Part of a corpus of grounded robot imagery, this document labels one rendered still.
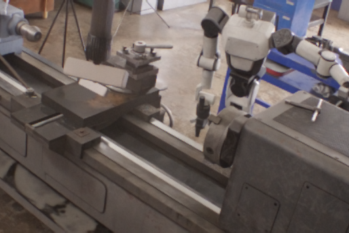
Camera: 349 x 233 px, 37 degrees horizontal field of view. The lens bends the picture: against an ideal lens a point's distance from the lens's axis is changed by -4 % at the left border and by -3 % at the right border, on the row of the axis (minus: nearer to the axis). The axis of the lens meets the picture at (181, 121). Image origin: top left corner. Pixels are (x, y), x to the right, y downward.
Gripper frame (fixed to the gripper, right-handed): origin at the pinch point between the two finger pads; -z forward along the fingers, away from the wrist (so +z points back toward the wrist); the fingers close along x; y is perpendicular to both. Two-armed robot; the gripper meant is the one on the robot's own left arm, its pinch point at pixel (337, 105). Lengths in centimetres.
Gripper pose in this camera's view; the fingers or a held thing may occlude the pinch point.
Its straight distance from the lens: 251.8
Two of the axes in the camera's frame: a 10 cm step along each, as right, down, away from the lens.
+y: 1.7, -8.6, -4.8
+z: 6.1, -2.9, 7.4
